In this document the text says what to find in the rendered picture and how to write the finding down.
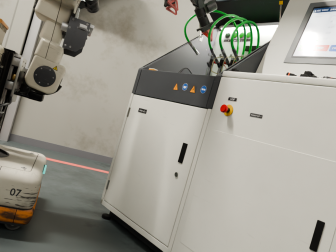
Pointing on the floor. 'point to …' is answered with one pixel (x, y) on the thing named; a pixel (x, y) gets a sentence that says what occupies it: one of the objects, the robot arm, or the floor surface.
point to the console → (267, 160)
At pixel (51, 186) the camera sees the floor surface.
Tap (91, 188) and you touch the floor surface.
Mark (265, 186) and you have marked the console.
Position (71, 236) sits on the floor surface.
